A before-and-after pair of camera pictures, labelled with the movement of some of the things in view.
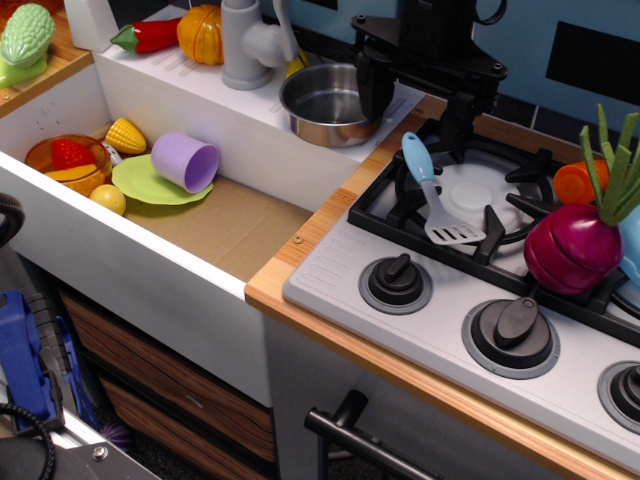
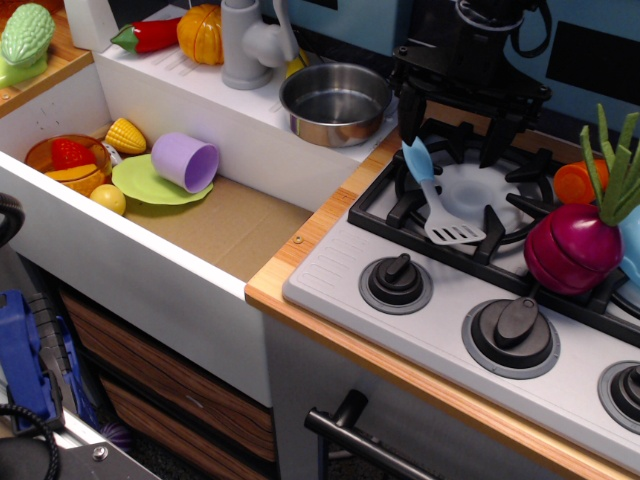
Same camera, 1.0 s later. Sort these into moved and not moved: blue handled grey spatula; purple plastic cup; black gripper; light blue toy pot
Moved: black gripper
Not moved: blue handled grey spatula; light blue toy pot; purple plastic cup
